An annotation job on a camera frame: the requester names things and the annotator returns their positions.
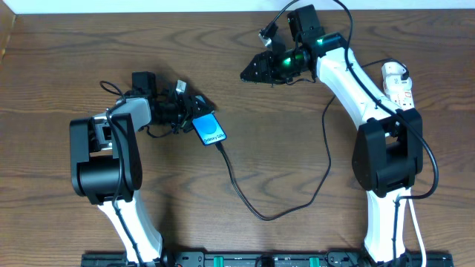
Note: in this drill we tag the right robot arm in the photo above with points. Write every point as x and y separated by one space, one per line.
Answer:
388 151

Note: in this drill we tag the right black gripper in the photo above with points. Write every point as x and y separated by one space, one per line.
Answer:
272 66

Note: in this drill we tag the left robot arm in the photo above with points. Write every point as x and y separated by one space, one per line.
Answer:
106 166

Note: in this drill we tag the blue Galaxy smartphone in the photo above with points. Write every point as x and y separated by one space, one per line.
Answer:
208 129

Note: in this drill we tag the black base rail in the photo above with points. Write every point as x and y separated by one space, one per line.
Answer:
331 258

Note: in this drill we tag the white power strip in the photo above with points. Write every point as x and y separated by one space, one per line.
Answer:
405 98

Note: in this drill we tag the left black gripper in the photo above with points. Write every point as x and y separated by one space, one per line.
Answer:
188 110

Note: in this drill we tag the white charger plug adapter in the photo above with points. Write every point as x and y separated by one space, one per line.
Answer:
394 84

